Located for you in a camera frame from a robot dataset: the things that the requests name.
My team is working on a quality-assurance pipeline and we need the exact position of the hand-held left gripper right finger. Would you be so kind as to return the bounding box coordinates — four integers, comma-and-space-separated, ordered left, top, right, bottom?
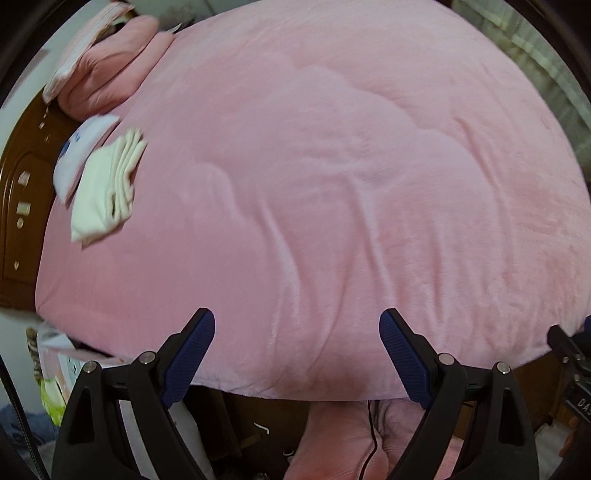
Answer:
379, 308, 540, 480

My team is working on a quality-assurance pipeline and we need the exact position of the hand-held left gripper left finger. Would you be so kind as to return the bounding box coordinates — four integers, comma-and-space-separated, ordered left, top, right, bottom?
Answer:
52, 307, 216, 480

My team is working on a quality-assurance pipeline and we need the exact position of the white fluffy braided-trim cardigan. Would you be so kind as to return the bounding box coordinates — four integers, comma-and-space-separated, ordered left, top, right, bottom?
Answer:
69, 128, 148, 246

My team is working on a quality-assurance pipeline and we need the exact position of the person's right hand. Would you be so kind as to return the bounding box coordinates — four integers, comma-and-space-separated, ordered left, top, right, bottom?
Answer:
558, 416, 585, 462

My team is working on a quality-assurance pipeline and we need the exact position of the person's pink fleece clothing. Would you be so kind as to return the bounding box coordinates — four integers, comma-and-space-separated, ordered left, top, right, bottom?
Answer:
284, 399, 467, 480

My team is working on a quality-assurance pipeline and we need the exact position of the printed plastic bag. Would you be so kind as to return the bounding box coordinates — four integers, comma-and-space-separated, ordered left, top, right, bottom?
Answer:
25, 318, 125, 425

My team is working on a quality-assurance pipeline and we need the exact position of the blue grey cloth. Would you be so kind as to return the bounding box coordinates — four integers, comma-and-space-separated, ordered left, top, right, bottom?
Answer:
0, 401, 56, 462

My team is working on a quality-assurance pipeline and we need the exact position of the pink bed blanket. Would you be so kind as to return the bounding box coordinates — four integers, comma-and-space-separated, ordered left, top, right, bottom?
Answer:
32, 0, 591, 402

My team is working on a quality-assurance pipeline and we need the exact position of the white pillow with blue print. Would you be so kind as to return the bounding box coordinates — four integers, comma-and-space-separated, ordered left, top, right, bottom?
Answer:
52, 114, 122, 206

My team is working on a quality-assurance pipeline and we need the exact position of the wooden headboard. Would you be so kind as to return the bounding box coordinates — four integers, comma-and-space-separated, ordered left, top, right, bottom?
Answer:
0, 95, 86, 312

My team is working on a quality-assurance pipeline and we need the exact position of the folded pink quilt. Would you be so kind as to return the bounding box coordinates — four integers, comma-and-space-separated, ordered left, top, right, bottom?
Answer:
58, 14, 175, 118

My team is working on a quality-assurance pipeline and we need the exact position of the pink lace-trimmed pillow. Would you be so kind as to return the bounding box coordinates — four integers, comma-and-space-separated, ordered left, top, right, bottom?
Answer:
41, 0, 134, 104

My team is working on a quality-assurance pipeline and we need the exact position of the black cable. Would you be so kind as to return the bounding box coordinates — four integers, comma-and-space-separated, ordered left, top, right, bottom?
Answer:
0, 353, 49, 480
360, 401, 380, 480

